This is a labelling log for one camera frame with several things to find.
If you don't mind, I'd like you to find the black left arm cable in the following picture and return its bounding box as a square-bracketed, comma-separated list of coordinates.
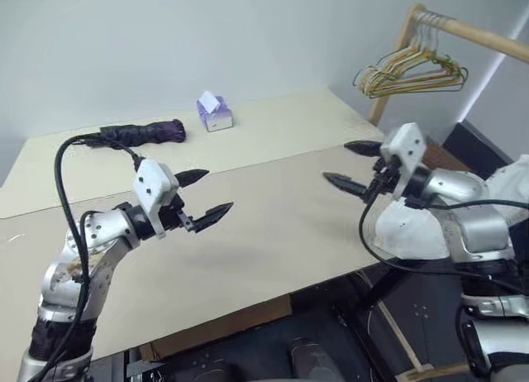
[31, 132, 145, 382]

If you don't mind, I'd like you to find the brown cardboard box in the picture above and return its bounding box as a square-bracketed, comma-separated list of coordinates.
[420, 136, 477, 173]

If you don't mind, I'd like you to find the wooden clothes rack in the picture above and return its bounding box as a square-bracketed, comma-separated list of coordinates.
[367, 2, 529, 127]

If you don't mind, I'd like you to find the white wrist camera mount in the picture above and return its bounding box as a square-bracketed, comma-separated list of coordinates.
[132, 159, 180, 240]
[379, 122, 427, 202]

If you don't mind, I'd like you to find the black box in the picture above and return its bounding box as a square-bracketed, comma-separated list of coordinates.
[441, 122, 518, 177]

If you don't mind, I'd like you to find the purple white tissue box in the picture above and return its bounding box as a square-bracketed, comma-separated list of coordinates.
[194, 90, 234, 133]

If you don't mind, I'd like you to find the folded dark purple umbrella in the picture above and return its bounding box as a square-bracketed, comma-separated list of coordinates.
[84, 117, 187, 149]

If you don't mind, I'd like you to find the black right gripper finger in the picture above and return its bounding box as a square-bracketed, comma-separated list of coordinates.
[322, 172, 371, 199]
[344, 140, 385, 158]

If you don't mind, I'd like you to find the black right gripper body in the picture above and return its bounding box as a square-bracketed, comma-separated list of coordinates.
[359, 154, 404, 203]

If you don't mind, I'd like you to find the white wire hanger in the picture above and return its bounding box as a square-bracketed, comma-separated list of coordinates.
[352, 12, 462, 92]

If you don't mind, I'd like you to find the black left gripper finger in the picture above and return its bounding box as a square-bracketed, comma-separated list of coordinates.
[176, 169, 211, 189]
[190, 201, 236, 235]

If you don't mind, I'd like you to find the orange wire hanger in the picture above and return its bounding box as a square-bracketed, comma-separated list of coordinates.
[357, 12, 467, 93]

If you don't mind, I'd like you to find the black flat panel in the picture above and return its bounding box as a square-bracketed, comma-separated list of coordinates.
[363, 272, 470, 373]

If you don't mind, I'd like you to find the thin light wooden batten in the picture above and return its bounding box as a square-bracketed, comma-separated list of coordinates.
[378, 301, 473, 380]

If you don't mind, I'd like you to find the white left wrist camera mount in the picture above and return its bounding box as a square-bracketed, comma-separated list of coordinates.
[132, 159, 180, 240]

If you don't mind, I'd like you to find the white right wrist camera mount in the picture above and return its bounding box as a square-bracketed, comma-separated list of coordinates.
[379, 122, 427, 202]

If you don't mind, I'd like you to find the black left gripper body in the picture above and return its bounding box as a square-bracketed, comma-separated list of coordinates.
[159, 191, 196, 234]

